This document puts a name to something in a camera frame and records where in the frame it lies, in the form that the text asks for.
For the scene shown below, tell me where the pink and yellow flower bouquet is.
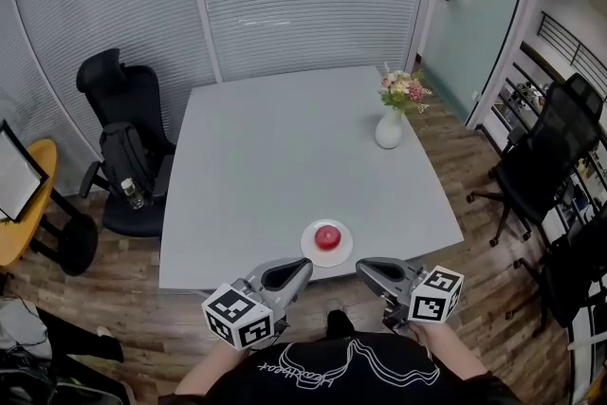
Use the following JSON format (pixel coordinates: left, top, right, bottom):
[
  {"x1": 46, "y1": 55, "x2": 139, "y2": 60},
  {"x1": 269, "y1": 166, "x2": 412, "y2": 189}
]
[{"x1": 377, "y1": 61, "x2": 433, "y2": 115}]

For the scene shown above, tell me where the red apple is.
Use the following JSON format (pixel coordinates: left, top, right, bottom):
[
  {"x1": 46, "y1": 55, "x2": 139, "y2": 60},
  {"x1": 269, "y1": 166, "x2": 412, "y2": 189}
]
[{"x1": 314, "y1": 225, "x2": 342, "y2": 251}]

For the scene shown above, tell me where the clear water bottle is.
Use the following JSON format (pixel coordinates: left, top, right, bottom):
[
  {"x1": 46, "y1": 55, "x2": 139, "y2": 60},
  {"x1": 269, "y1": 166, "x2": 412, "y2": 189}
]
[{"x1": 120, "y1": 177, "x2": 146, "y2": 211}]

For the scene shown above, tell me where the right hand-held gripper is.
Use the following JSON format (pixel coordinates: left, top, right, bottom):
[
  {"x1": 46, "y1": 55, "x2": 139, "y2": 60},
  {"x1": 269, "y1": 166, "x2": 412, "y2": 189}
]
[{"x1": 356, "y1": 256, "x2": 465, "y2": 333}]

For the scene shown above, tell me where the frosted glass door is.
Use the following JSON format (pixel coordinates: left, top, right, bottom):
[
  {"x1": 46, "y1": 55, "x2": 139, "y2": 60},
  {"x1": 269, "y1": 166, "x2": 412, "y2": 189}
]
[{"x1": 421, "y1": 0, "x2": 535, "y2": 124}]

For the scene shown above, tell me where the person's left forearm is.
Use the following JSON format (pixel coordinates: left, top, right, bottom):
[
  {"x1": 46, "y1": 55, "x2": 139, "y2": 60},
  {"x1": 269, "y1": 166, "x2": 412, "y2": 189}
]
[{"x1": 175, "y1": 339, "x2": 248, "y2": 397}]

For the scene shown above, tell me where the black high-back office chair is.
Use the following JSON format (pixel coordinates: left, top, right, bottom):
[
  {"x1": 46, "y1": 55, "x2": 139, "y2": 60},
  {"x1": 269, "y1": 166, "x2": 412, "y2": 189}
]
[{"x1": 75, "y1": 47, "x2": 176, "y2": 238}]

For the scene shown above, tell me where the white round plate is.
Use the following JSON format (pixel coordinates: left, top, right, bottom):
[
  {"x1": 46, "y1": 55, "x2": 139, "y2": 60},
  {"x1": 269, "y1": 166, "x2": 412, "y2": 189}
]
[{"x1": 300, "y1": 218, "x2": 355, "y2": 269}]

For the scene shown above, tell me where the black mesh office chair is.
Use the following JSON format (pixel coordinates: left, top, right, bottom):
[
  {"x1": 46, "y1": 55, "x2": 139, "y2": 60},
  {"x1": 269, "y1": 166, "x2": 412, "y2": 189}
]
[
  {"x1": 505, "y1": 203, "x2": 607, "y2": 329},
  {"x1": 467, "y1": 72, "x2": 606, "y2": 248}
]

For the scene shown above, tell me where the cluttered shelf rack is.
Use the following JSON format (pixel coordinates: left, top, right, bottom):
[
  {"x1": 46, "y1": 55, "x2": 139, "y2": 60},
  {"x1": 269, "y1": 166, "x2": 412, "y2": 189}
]
[{"x1": 492, "y1": 40, "x2": 559, "y2": 134}]

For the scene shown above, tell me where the white ceramic vase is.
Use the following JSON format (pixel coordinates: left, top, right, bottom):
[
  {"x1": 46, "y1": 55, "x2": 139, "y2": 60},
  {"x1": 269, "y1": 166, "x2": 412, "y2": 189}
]
[{"x1": 374, "y1": 108, "x2": 404, "y2": 151}]

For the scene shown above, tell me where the person's leg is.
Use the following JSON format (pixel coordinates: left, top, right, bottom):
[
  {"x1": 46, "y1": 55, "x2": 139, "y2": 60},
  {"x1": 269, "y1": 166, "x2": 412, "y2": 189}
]
[
  {"x1": 325, "y1": 298, "x2": 356, "y2": 341},
  {"x1": 35, "y1": 305, "x2": 125, "y2": 364}
]

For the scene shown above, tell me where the black metal railing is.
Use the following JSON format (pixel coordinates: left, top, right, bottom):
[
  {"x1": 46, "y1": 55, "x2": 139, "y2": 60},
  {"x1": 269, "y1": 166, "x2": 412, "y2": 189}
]
[{"x1": 538, "y1": 11, "x2": 607, "y2": 84}]

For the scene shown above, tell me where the person's right forearm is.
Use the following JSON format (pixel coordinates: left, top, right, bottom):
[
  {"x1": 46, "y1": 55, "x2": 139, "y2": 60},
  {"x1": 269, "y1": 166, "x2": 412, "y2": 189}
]
[{"x1": 412, "y1": 321, "x2": 489, "y2": 380}]

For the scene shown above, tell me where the yellow round side table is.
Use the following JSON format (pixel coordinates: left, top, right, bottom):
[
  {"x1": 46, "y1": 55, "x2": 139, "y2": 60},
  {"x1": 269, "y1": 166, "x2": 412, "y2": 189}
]
[{"x1": 0, "y1": 138, "x2": 100, "y2": 277}]

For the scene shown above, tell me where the black printed t-shirt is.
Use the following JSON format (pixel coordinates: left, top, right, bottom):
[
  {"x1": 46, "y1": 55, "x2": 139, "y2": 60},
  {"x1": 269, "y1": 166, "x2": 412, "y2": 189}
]
[{"x1": 158, "y1": 331, "x2": 518, "y2": 405}]

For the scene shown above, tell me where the grey bag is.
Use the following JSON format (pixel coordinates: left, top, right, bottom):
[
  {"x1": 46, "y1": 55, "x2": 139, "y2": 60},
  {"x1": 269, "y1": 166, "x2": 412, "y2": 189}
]
[{"x1": 0, "y1": 298, "x2": 53, "y2": 361}]

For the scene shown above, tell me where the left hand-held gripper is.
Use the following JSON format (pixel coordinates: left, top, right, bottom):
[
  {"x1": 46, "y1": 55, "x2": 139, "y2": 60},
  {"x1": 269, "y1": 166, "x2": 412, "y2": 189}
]
[{"x1": 201, "y1": 257, "x2": 315, "y2": 351}]

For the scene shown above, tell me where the black backpack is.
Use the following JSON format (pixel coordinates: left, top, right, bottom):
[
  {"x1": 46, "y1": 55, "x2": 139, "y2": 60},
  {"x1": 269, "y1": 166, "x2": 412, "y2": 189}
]
[{"x1": 98, "y1": 121, "x2": 157, "y2": 200}]

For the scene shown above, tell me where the black bag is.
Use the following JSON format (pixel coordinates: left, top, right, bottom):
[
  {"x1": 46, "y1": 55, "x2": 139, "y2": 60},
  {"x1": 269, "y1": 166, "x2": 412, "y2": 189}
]
[{"x1": 0, "y1": 345, "x2": 137, "y2": 405}]

